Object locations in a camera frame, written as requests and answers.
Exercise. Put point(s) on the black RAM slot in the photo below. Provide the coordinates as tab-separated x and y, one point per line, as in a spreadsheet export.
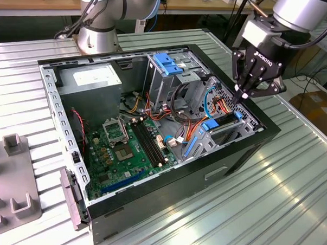
152	142
148	144
156	141
143	146

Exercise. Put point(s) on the metal disk bay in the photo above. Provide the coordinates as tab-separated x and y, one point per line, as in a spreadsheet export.
246	127

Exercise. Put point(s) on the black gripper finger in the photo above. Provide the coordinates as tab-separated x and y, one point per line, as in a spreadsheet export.
273	89
237	68

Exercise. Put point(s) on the blue plastic bay latch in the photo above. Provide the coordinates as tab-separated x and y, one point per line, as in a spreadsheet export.
166	64

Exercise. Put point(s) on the long wooden desk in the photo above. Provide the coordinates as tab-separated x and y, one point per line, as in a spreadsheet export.
190	4

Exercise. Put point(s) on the small black switch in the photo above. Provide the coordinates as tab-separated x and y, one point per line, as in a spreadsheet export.
75	158

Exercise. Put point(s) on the blue expansion slot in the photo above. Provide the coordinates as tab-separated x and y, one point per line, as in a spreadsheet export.
123	182

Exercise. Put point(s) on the large cardboard box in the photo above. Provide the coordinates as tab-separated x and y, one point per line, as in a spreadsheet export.
319	107

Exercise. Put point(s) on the grey parts rack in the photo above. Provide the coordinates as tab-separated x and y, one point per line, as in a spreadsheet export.
12	175

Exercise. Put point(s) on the hard disk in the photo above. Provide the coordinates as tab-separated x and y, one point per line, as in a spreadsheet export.
210	125

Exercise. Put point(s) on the CPU socket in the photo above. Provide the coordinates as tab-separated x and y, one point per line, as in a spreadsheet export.
124	153

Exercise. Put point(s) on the open black PC case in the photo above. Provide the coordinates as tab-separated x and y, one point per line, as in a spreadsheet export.
176	191

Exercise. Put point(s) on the black case fan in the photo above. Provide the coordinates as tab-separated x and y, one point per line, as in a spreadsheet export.
77	129

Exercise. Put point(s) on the grey Dell power supply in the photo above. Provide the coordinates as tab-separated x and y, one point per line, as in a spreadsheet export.
88	103

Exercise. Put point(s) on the metal optical drive cage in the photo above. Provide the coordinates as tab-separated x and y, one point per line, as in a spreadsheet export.
157	84

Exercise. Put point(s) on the grey plastic case latch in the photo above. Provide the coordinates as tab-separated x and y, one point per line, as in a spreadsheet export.
73	200

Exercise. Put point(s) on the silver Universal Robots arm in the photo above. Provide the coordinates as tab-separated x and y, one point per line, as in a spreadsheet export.
298	11

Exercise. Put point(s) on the green motherboard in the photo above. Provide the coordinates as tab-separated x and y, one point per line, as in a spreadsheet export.
104	166

